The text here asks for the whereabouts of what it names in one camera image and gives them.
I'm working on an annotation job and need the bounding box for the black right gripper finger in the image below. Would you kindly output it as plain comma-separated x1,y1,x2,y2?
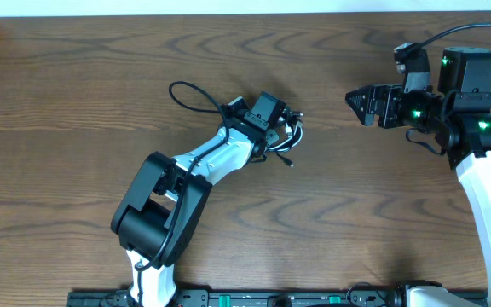
350,102,375,126
345,85,373,105

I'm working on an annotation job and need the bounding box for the black USB cable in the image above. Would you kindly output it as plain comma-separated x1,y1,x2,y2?
266,108,304,168

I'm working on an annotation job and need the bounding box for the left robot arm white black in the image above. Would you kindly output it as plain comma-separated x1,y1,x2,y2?
111,92,302,306

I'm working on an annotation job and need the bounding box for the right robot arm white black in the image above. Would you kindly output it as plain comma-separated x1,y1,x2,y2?
345,43,491,306

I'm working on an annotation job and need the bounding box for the black left camera cable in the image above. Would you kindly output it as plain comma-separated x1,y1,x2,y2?
134,80,232,272

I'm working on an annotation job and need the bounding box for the black camera cable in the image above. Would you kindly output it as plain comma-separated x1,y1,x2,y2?
134,80,232,272
415,21,491,49

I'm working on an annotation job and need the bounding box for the black right camera cable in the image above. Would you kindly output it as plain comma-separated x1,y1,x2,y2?
415,21,491,49

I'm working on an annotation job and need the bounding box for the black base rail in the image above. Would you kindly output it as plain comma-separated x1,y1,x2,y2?
66,287,387,307

